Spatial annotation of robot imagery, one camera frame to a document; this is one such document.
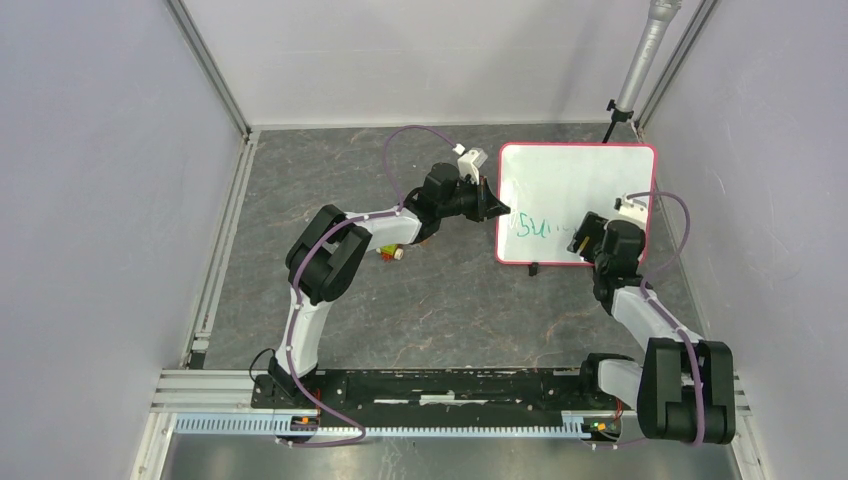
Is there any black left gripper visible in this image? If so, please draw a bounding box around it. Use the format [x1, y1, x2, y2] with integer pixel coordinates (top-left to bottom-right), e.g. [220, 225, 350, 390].
[437, 174, 506, 223]

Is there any pink framed whiteboard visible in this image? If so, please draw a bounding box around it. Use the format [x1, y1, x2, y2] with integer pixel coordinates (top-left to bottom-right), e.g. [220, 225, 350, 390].
[495, 142, 658, 267]

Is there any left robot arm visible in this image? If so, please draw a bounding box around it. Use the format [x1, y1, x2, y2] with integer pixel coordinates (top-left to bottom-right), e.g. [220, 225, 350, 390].
[268, 163, 511, 408]

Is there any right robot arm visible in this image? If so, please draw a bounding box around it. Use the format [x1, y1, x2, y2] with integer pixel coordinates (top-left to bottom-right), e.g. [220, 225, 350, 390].
[568, 212, 736, 445]

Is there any red yellow toy block car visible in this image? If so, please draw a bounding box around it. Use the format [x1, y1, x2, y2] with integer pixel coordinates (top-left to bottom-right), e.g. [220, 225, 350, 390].
[377, 244, 404, 262]

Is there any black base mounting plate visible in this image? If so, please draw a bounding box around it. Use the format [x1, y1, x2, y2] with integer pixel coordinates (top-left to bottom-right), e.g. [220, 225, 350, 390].
[251, 368, 629, 429]

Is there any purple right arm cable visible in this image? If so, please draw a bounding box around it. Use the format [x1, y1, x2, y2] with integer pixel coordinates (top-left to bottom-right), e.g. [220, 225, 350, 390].
[582, 190, 707, 452]

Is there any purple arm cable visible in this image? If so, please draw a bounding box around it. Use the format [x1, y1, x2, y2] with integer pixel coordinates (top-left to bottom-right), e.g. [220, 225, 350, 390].
[274, 125, 465, 450]
[582, 190, 707, 452]

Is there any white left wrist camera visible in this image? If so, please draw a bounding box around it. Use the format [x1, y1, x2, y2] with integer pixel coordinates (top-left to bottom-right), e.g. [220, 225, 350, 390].
[457, 148, 488, 185]

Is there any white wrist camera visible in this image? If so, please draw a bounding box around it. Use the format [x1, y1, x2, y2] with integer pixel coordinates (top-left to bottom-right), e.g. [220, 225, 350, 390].
[614, 197, 650, 229]
[457, 148, 488, 185]

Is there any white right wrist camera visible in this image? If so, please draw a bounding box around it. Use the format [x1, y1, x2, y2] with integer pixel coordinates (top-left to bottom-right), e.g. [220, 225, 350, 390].
[614, 197, 650, 229]

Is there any white slotted cable duct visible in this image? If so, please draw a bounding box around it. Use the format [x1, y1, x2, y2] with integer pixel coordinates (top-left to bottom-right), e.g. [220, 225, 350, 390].
[173, 413, 620, 440]

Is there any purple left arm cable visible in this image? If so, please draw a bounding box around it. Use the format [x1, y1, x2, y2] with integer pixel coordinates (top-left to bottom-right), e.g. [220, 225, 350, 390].
[274, 125, 465, 450]

